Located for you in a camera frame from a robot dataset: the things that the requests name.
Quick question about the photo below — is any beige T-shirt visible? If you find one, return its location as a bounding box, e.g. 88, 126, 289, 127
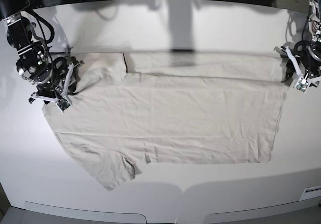
43, 53, 287, 190

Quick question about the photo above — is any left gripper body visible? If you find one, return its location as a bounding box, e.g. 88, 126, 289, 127
274, 39, 320, 88

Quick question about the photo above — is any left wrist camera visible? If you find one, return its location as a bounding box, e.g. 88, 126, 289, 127
294, 78, 310, 93

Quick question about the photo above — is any white label sticker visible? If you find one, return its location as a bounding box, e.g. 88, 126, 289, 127
300, 186, 321, 201

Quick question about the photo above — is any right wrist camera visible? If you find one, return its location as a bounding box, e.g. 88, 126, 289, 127
55, 97, 72, 113

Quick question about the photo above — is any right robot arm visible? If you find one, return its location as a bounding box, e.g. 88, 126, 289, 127
1, 0, 81, 111

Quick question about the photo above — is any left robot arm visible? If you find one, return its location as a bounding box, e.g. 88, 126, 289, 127
276, 0, 320, 93

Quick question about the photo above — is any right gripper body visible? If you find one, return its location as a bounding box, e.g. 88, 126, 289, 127
28, 56, 84, 104

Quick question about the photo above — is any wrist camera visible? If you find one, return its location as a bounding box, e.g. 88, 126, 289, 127
55, 97, 72, 113
294, 78, 310, 93

